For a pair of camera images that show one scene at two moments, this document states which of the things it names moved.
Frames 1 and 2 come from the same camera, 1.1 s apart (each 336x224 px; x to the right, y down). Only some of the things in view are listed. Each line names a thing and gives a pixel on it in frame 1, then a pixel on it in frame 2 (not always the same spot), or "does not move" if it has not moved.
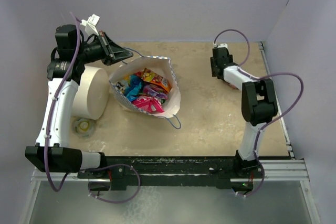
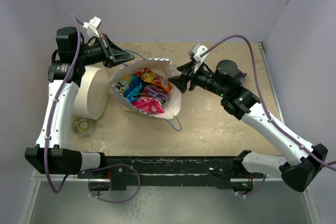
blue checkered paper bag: [161, 66] does not move
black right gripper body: [213, 65] to [203, 78]
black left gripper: [112, 53] does not move
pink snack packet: [148, 104] does not move
